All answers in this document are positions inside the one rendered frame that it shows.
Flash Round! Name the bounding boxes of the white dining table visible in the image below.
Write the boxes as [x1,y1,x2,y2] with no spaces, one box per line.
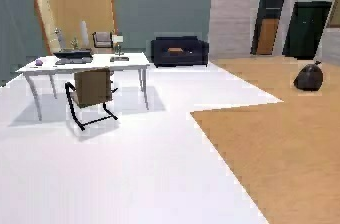
[15,51,151,122]

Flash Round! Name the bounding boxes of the dark blue sofa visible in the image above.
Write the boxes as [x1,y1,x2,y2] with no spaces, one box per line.
[150,35,210,68]

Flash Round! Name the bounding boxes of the white table lamp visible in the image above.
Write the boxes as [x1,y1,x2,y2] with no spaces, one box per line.
[111,34,125,56]

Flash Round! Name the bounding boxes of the black laptop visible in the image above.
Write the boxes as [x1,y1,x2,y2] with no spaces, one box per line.
[52,49,95,66]

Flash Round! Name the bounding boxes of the tall white vase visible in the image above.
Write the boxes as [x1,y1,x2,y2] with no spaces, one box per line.
[79,20,90,48]

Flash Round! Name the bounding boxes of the brown room door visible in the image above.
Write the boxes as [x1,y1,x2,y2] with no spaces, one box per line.
[256,17,280,56]

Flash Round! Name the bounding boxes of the grey statuette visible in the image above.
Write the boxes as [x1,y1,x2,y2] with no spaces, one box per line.
[53,27,67,50]

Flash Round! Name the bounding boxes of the black garbage bag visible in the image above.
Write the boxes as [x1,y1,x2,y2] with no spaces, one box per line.
[293,60,325,92]

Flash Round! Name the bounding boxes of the brown chair with black frame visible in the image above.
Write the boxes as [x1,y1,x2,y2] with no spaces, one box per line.
[64,67,119,132]

